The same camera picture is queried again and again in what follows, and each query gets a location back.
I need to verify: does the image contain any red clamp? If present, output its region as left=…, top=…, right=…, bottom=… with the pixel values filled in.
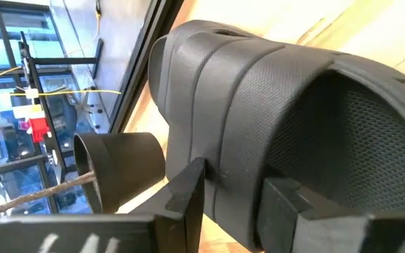
left=28, top=117, right=51, bottom=143

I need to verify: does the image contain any yellow cable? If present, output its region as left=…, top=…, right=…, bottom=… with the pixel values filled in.
left=8, top=89, right=122, bottom=97

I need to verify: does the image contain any black table edge rail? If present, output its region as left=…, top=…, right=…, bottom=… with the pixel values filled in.
left=109, top=0, right=186, bottom=134

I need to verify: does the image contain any white office chair base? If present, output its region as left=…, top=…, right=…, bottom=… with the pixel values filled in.
left=75, top=86, right=104, bottom=130

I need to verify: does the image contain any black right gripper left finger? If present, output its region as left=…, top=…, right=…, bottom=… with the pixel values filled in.
left=0, top=157, right=207, bottom=253

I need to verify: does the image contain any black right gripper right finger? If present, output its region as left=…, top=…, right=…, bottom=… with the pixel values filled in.
left=257, top=177, right=405, bottom=253

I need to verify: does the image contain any black metal rig stand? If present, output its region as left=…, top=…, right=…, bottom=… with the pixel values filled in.
left=18, top=31, right=105, bottom=183

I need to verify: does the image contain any black plant pot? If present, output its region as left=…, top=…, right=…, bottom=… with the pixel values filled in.
left=72, top=131, right=167, bottom=214

